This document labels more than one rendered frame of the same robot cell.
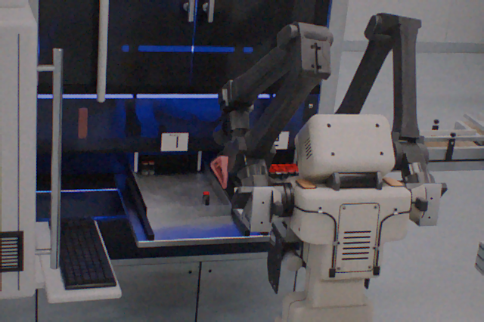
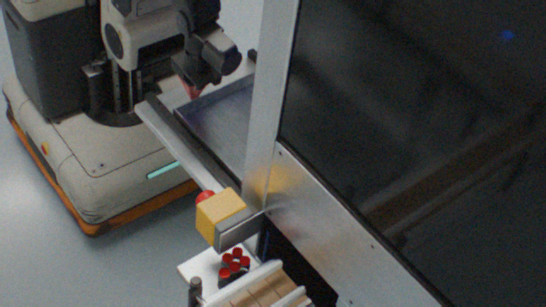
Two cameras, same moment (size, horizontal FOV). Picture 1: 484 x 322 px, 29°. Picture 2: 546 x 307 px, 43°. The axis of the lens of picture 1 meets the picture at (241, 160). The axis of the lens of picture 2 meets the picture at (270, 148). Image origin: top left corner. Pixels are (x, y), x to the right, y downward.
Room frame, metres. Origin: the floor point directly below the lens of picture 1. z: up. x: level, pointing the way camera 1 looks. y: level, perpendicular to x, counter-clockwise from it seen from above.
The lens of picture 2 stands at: (3.64, -0.60, 1.97)
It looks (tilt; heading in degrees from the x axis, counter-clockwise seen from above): 48 degrees down; 153
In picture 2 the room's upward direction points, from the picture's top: 9 degrees clockwise
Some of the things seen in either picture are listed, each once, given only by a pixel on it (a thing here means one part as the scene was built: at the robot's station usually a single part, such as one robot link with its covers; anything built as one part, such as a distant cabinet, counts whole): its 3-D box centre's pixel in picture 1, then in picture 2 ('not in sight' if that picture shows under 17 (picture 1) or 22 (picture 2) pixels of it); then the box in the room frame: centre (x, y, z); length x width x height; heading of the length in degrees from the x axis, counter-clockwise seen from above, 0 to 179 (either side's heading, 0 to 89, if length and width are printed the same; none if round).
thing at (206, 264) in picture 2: not in sight; (226, 279); (3.03, -0.34, 0.87); 0.14 x 0.13 x 0.02; 18
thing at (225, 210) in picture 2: not in sight; (223, 219); (2.98, -0.34, 0.99); 0.08 x 0.07 x 0.07; 18
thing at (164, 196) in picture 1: (178, 188); not in sight; (2.69, 0.19, 0.90); 0.34 x 0.26 x 0.04; 18
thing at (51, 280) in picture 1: (60, 258); not in sight; (2.35, 0.49, 0.79); 0.45 x 0.28 x 0.03; 19
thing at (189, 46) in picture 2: not in sight; (200, 38); (2.60, -0.27, 1.08); 0.07 x 0.06 x 0.07; 24
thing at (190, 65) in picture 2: not in sight; (197, 59); (2.60, -0.27, 1.02); 0.10 x 0.07 x 0.07; 18
